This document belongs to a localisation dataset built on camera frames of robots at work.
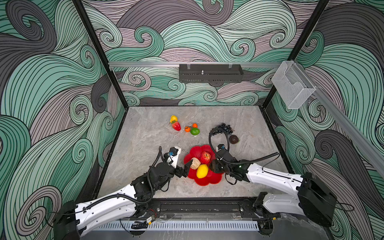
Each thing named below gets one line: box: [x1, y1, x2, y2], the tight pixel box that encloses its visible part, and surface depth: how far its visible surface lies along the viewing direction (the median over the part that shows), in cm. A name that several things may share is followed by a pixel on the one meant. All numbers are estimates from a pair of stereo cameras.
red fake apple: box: [200, 151, 211, 165], surface depth 87 cm
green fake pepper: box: [190, 127, 201, 136], surface depth 105 cm
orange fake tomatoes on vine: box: [184, 123, 198, 133], surface depth 106 cm
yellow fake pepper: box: [169, 115, 178, 123], surface depth 111 cm
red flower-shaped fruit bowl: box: [183, 145, 223, 186], surface depth 85 cm
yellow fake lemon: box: [196, 164, 209, 179], surface depth 84 cm
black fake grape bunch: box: [209, 122, 233, 136], surface depth 105 cm
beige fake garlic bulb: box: [190, 157, 201, 170], surface depth 85 cm
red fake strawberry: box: [172, 120, 182, 132], surface depth 107 cm
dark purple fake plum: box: [229, 134, 239, 145], surface depth 98 cm
